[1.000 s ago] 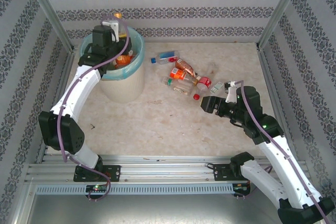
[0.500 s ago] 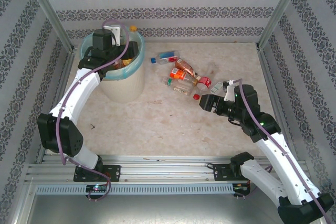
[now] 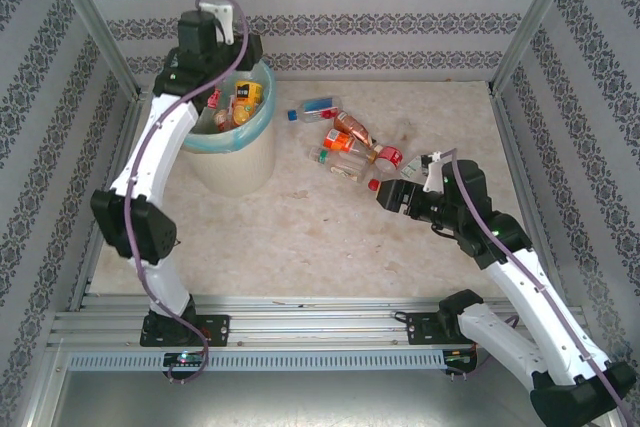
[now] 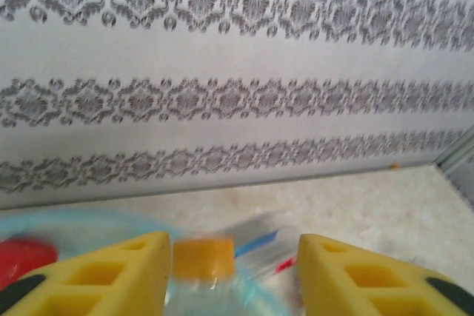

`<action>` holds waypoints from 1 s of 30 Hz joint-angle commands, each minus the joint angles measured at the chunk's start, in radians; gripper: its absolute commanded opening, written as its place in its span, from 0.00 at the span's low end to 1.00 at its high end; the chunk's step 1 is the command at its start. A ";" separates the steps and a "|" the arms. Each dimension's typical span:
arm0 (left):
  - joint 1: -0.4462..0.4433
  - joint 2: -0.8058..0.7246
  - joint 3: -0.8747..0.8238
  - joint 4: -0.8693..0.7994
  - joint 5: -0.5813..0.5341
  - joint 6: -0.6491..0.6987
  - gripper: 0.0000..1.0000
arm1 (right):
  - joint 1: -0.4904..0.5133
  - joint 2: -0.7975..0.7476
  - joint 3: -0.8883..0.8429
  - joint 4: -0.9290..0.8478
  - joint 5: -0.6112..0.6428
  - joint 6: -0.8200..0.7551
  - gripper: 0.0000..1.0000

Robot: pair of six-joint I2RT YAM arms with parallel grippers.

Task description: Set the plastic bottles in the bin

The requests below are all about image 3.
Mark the right small circuit board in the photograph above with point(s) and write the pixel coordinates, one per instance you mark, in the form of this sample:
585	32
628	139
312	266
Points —
457	357

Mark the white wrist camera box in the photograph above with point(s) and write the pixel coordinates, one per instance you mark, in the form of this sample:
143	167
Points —
222	14
435	172

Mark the left aluminium frame post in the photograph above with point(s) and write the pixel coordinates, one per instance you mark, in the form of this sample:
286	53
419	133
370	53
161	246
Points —
85	7

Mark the left small circuit board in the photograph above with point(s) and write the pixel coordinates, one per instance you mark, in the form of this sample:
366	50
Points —
185	359

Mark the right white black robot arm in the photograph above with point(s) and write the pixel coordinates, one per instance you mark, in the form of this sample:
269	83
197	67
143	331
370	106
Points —
500	342

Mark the clear bottle green cap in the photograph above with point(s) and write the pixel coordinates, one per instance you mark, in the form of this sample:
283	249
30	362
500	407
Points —
340	164

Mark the short red label bottle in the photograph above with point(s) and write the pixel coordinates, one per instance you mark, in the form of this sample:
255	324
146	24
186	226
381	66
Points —
390	157

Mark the translucent blue bin liner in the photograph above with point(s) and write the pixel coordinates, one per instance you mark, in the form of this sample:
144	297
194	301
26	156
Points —
267	107

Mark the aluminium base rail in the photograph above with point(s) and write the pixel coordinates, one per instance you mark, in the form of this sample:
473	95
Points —
310	319

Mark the aluminium frame post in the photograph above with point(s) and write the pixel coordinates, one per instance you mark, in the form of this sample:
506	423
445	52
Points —
535	12
85	7

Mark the cream plastic waste bin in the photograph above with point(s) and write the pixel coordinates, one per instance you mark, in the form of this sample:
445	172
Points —
235	172

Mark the orange label plastic bottle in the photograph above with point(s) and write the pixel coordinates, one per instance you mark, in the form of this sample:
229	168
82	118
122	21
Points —
340	141

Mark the large orange juice bottle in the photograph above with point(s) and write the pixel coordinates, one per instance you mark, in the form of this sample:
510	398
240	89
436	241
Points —
247	99

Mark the left aluminium side rail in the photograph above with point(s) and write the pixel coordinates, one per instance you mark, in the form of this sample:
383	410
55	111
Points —
124	132

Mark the right aluminium frame post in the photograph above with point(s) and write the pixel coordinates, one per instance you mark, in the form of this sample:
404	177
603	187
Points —
535	12

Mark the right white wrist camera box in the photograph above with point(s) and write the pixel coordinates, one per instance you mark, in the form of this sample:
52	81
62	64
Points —
435	172

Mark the grey metal base sheet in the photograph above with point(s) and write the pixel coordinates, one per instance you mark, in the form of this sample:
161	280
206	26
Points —
300	402

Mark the small circuit board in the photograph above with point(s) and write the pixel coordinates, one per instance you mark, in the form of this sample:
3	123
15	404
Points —
457	357
185	359

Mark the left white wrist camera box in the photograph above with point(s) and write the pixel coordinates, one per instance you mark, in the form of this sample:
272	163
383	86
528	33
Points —
222	14

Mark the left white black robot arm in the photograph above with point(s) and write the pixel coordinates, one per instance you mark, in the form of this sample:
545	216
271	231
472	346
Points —
170	147

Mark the clear bottle blue cap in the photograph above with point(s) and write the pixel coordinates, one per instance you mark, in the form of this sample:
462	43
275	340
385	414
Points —
315	108

